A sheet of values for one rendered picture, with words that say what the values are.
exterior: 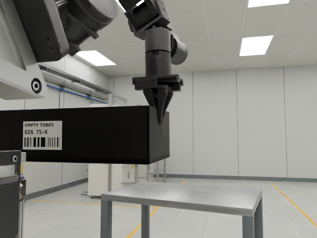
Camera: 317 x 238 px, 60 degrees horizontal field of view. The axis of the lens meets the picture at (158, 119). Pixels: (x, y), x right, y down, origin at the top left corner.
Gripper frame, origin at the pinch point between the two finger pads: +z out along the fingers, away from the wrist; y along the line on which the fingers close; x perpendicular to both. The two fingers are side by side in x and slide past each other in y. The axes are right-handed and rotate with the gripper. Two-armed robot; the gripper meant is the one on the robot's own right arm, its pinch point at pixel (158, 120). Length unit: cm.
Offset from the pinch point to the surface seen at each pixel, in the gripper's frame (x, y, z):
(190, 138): -711, 96, 13
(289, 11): -385, -105, -182
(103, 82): -668, 342, -152
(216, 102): -714, 22, -85
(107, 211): -65, 43, 39
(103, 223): -65, 45, 45
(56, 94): -439, 337, -86
